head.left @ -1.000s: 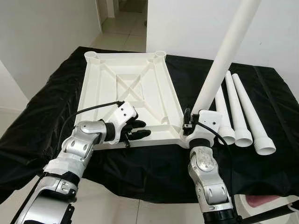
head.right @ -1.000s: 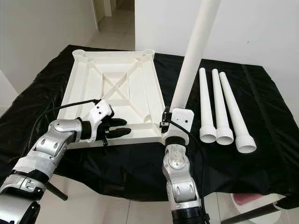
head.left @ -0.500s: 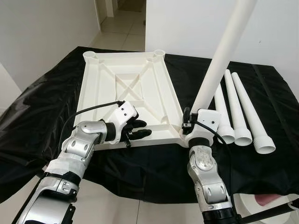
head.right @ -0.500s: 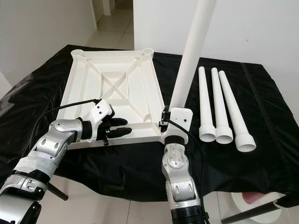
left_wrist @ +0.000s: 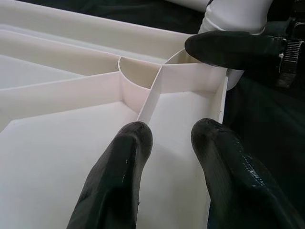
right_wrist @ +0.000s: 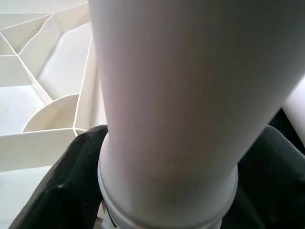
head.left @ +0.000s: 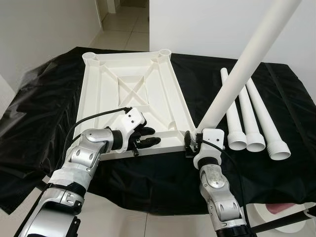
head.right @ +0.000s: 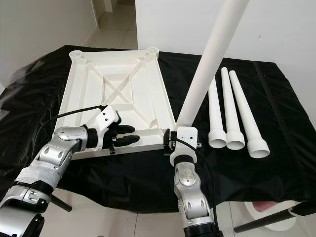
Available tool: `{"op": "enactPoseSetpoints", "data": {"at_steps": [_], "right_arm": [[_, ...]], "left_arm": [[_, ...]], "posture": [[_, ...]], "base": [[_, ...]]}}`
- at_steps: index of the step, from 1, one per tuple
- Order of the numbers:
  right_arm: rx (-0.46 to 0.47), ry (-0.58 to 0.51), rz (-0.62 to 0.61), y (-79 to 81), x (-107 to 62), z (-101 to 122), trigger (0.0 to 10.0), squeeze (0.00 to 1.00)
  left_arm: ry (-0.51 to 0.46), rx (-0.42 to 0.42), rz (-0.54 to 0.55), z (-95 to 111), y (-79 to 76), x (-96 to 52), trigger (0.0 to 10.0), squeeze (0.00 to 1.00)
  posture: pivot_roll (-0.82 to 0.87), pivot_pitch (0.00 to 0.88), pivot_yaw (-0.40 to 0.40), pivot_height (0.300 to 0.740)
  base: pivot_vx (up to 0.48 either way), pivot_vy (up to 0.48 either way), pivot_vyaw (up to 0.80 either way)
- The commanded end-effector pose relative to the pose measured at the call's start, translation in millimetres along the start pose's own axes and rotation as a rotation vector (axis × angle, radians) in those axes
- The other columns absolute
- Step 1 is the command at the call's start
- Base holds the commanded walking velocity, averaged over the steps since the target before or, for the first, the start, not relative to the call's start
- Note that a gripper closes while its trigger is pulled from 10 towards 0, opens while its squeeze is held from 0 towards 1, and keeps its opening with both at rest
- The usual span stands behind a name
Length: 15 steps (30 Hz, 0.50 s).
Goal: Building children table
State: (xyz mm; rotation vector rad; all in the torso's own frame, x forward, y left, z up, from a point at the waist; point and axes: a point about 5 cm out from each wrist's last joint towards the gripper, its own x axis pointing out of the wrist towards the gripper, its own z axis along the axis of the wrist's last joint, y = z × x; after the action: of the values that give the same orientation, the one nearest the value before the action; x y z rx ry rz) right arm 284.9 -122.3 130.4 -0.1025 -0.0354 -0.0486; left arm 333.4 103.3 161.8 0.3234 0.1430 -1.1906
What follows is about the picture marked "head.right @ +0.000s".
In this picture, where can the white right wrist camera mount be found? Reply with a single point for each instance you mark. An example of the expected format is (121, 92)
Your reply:
(187, 134)

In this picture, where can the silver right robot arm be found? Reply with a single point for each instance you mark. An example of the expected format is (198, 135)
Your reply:
(187, 177)

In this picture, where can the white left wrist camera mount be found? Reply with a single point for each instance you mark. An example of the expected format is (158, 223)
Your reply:
(109, 116)

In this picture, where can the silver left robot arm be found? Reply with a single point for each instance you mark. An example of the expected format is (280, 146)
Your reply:
(66, 143)

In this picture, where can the black table cloth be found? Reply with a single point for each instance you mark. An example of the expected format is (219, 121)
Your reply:
(138, 182)

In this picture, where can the white plastic table top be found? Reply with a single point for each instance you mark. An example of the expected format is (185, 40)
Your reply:
(94, 94)

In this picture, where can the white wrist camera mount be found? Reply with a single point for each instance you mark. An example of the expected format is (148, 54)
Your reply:
(109, 116)
(187, 134)

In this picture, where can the black metal support rod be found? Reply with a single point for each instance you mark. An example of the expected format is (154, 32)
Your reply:
(61, 203)
(266, 220)

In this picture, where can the white plastic table leg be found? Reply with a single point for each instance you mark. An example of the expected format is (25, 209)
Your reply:
(231, 118)
(216, 123)
(212, 64)
(247, 118)

